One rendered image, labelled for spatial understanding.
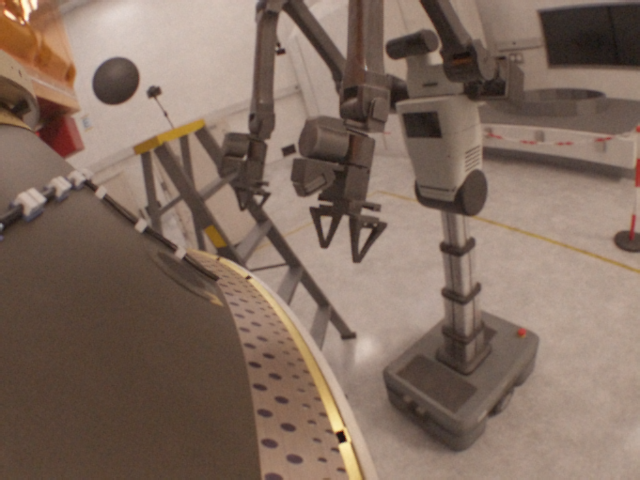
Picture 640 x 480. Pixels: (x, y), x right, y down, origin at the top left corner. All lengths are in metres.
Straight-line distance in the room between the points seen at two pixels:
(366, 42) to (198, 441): 0.58
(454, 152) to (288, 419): 0.84
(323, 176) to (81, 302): 0.38
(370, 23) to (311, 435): 0.59
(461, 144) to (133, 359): 0.93
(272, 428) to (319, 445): 0.05
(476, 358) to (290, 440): 1.29
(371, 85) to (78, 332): 0.51
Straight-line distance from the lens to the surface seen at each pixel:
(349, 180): 0.53
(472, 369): 1.54
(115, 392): 0.25
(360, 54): 0.58
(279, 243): 1.82
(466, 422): 1.42
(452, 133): 0.99
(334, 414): 0.38
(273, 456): 0.31
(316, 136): 0.51
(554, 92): 6.61
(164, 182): 3.74
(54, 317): 0.27
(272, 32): 1.03
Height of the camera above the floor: 1.48
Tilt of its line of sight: 25 degrees down
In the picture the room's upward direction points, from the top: 18 degrees counter-clockwise
